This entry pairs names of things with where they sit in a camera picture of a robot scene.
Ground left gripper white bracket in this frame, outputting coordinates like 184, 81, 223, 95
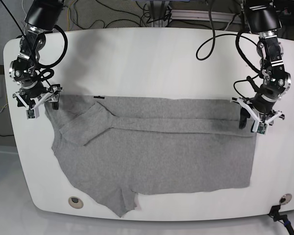
231, 94, 285, 135

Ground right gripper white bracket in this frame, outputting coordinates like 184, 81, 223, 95
12, 82, 63, 119

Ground grey t-shirt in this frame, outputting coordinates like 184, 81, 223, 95
45, 95, 256, 217

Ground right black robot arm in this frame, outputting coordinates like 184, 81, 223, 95
11, 26, 251, 132

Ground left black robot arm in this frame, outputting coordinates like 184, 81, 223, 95
9, 0, 291, 134

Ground silver table grommet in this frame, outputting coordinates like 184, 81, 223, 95
279, 193, 293, 205

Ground beige table grommet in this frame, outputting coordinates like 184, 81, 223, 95
68, 196, 84, 209

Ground yellow cable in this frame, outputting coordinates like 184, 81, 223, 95
65, 0, 76, 31

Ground white aluminium rail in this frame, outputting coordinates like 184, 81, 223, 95
171, 10, 241, 24

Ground black clamp with cable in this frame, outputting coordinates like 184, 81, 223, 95
268, 205, 294, 235

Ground tangled black cables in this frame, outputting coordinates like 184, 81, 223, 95
71, 0, 211, 30

